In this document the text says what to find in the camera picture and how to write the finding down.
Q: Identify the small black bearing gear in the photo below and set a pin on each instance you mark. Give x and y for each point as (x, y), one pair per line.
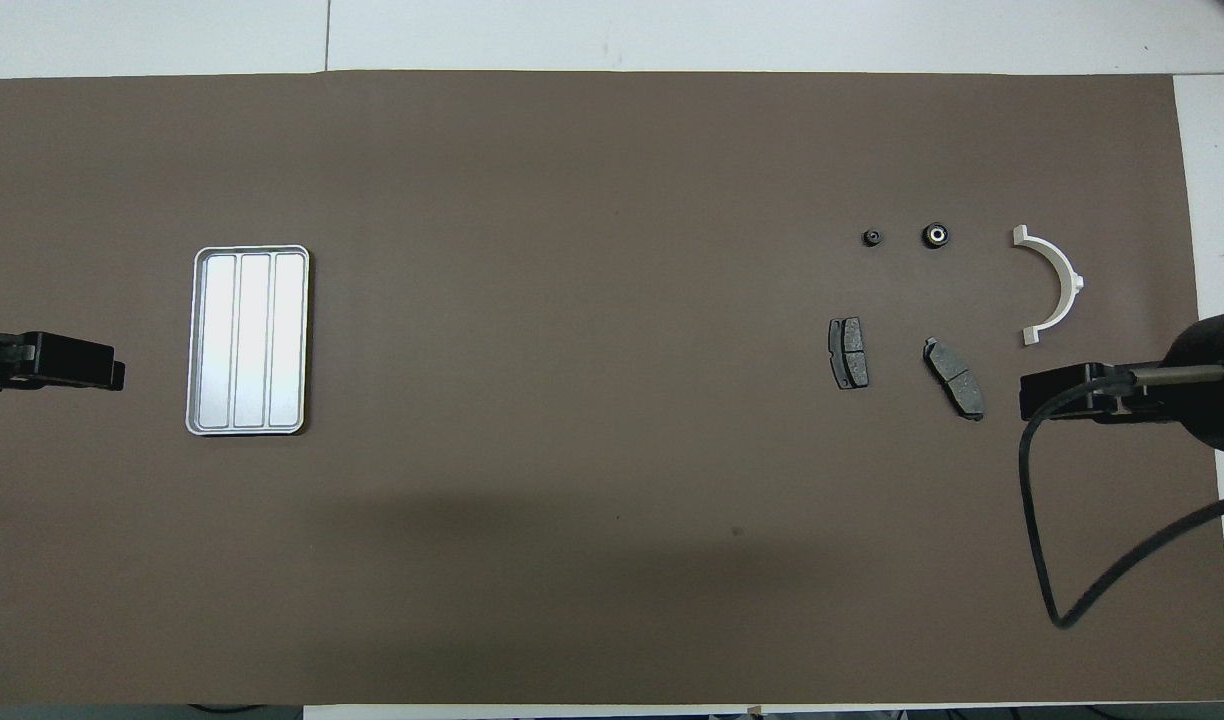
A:
(873, 243)

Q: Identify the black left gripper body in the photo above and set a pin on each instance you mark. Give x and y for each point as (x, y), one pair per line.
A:
(62, 362)

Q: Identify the silver metal tray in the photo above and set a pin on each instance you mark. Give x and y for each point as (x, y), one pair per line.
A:
(252, 340)

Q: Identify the large black bearing gear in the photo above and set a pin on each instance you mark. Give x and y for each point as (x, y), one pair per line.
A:
(927, 240)

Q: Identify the elongated grey brake pad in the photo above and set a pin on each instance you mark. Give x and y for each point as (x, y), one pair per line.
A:
(957, 380)

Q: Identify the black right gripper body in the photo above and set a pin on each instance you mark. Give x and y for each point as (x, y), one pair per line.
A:
(1072, 395)

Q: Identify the brown table mat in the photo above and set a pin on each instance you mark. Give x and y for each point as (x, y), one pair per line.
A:
(612, 300)

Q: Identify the white semicircular bracket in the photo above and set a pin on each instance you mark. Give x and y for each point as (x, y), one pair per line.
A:
(1075, 283)

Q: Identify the rectangular dark brake pad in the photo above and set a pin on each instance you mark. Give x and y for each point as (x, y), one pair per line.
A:
(852, 350)

